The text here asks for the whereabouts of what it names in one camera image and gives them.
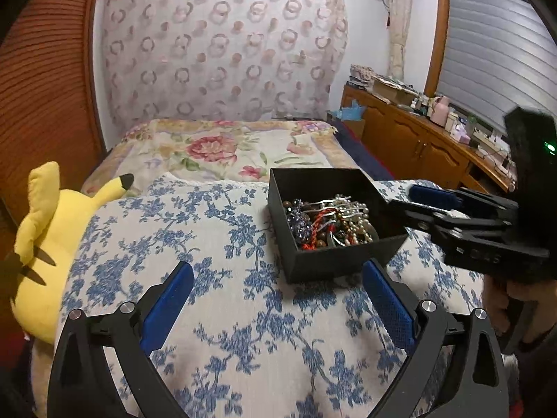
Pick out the white pearl necklace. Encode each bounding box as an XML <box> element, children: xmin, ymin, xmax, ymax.
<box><xmin>330</xmin><ymin>195</ymin><xmax>380</xmax><ymax>247</ymax></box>

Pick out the pink thermos jug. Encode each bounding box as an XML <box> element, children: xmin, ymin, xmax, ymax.
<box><xmin>431</xmin><ymin>95</ymin><xmax>449</xmax><ymax>126</ymax></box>

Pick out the circle patterned sheer curtain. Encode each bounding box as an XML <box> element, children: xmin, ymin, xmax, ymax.
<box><xmin>102</xmin><ymin>0</ymin><xmax>348</xmax><ymax>131</ymax></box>

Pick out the blue tissue paper bag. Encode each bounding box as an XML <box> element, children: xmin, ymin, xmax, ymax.
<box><xmin>332</xmin><ymin>100</ymin><xmax>366</xmax><ymax>121</ymax></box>

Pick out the pink tissue pack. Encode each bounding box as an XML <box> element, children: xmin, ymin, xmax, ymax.
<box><xmin>449</xmin><ymin>123</ymin><xmax>470</xmax><ymax>145</ymax></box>

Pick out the pink floral bed cover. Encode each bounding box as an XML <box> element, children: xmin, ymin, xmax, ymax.
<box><xmin>81</xmin><ymin>119</ymin><xmax>357</xmax><ymax>195</ymax></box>

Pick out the beige tied side curtain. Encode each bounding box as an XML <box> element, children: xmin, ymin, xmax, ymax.
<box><xmin>388</xmin><ymin>0</ymin><xmax>411</xmax><ymax>81</ymax></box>

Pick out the wooden louvered wardrobe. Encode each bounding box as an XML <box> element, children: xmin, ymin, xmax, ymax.
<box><xmin>1</xmin><ymin>0</ymin><xmax>106</xmax><ymax>239</ymax></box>

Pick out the cardboard box on cabinet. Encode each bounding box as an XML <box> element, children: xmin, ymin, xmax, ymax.
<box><xmin>372</xmin><ymin>78</ymin><xmax>419</xmax><ymax>106</ymax></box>

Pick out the brown wooden bead bracelet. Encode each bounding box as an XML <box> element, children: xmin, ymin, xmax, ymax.
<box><xmin>282</xmin><ymin>199</ymin><xmax>350</xmax><ymax>249</ymax></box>

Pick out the red cord bracelet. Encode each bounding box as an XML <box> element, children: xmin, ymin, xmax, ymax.
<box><xmin>300</xmin><ymin>208</ymin><xmax>341</xmax><ymax>252</ymax></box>

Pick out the person's right hand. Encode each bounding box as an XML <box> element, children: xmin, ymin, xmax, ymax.
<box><xmin>481</xmin><ymin>276</ymin><xmax>556</xmax><ymax>343</ymax></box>

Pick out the black jewelry box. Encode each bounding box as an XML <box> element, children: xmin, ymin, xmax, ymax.
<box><xmin>268</xmin><ymin>168</ymin><xmax>408</xmax><ymax>284</ymax></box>

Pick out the yellow pikachu plush toy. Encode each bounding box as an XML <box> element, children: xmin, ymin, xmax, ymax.
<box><xmin>9</xmin><ymin>161</ymin><xmax>134</xmax><ymax>345</ymax></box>

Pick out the wooden sideboard cabinet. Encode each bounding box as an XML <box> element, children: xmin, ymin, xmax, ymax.
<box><xmin>341</xmin><ymin>84</ymin><xmax>513</xmax><ymax>194</ymax></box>

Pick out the silver hair comb ornament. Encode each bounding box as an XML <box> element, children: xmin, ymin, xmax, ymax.
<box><xmin>282</xmin><ymin>196</ymin><xmax>351</xmax><ymax>245</ymax></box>

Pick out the grey window blind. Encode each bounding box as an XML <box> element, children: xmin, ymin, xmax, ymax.
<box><xmin>436</xmin><ymin>0</ymin><xmax>556</xmax><ymax>130</ymax></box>

